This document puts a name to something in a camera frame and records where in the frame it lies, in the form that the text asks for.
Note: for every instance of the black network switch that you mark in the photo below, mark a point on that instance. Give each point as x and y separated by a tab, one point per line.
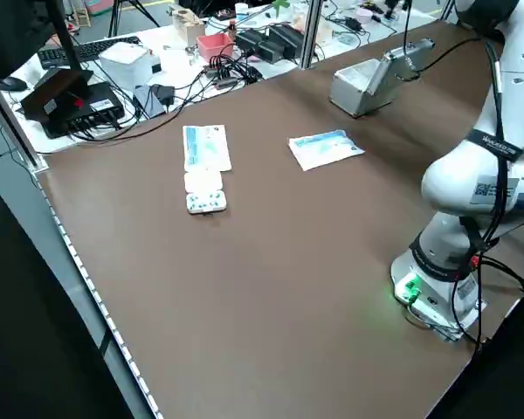
100	105

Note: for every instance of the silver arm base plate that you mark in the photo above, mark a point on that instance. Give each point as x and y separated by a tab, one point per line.
445	325

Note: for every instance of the aluminium post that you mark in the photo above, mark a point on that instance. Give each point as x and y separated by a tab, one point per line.
311	35

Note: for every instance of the aluminium frame profile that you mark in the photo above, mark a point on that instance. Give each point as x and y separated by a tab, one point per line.
13	126

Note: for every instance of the black usb hub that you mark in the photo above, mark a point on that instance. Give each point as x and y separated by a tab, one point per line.
222	74

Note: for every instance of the red plastic bin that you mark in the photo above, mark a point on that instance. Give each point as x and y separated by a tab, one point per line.
214	46

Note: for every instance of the black power adapter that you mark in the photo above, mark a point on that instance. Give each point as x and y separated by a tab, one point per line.
266	41

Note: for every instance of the grey power adapter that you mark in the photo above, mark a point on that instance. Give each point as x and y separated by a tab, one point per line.
150	102

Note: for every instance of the black monitor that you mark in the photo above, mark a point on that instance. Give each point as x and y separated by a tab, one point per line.
13	35

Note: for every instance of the silver aluminium first-aid case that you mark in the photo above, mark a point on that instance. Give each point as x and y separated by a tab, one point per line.
358	102

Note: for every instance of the black mouse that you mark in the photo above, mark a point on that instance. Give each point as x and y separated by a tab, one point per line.
11	84

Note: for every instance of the white box printer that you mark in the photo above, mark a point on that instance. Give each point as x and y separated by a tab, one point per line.
126	61

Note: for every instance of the blue white mask packet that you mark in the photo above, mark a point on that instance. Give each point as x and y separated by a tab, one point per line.
325	148
207	148

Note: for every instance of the black keyboard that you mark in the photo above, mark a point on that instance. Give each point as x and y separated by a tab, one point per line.
100	48

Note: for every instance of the cardboard box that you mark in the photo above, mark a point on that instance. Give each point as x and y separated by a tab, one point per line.
190	26

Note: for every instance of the black tripod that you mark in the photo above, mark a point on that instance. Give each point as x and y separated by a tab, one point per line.
122	11

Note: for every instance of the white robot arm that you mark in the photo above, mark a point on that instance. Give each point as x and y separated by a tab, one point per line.
463	183

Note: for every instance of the black monitor stand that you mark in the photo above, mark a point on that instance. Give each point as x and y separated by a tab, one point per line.
57	91

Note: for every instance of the wooden stool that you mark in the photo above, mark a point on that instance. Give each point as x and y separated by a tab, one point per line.
82	13

